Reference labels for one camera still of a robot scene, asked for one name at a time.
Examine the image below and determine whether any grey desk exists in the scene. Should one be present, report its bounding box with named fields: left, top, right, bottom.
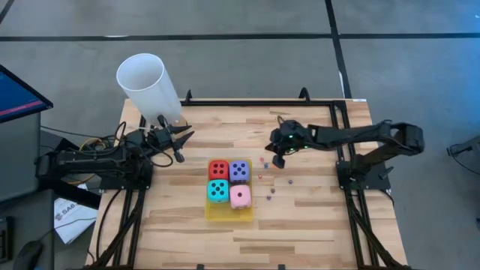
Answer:
left=0, top=189, right=56, bottom=270

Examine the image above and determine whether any large purple foam die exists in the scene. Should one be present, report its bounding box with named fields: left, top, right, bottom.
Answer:
left=228, top=160, right=251, bottom=184

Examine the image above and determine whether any black aluminium table frame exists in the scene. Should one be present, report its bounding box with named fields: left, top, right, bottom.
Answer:
left=89, top=88, right=410, bottom=270

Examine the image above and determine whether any yellow translucent plastic bin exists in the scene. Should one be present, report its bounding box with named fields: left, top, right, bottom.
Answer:
left=204, top=158, right=254, bottom=222

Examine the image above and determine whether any large cyan foam die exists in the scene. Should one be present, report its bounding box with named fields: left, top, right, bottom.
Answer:
left=207, top=178, right=230, bottom=204

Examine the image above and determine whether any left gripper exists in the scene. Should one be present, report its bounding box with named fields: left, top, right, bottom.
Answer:
left=148, top=114, right=195, bottom=164

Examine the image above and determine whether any large pink foam die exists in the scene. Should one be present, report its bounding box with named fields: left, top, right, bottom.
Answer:
left=229, top=184, right=253, bottom=210

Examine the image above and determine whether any grey metal stand leg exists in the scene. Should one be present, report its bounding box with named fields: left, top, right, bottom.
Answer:
left=445, top=134, right=480, bottom=158

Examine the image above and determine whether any black power cable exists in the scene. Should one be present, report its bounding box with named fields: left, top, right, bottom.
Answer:
left=95, top=189, right=125, bottom=263

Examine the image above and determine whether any black equipment base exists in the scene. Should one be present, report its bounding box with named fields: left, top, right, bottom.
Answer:
left=39, top=175, right=102, bottom=209

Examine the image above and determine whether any computer monitor blue screen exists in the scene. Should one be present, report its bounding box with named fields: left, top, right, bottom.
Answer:
left=0, top=63, right=54, bottom=125

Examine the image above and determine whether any white shade wooden base lamp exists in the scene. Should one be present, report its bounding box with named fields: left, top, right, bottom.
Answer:
left=115, top=52, right=188, bottom=131

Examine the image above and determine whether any dark computer mouse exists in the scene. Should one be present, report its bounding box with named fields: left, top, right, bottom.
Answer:
left=13, top=239, right=44, bottom=270

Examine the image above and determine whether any black keyboard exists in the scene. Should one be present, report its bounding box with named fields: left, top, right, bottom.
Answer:
left=0, top=215, right=15, bottom=263

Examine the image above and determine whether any large red foam die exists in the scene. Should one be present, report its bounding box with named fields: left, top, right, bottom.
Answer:
left=208, top=160, right=230, bottom=181

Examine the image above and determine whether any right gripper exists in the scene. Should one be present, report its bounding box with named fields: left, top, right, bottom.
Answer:
left=265, top=120, right=312, bottom=170

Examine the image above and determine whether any white printed paper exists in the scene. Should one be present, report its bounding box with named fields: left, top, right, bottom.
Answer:
left=53, top=196, right=99, bottom=245

